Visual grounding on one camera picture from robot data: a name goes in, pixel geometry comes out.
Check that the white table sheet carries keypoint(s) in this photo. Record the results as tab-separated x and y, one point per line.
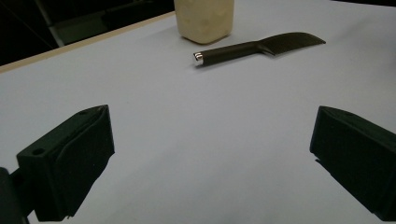
199	124

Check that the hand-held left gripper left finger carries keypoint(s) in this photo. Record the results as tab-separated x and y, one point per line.
71	161

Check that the black kitchen knife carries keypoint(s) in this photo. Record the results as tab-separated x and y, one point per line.
236	51

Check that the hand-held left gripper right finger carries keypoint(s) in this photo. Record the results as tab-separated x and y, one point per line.
358	152

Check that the beige knife holder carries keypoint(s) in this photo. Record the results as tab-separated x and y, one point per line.
204	20

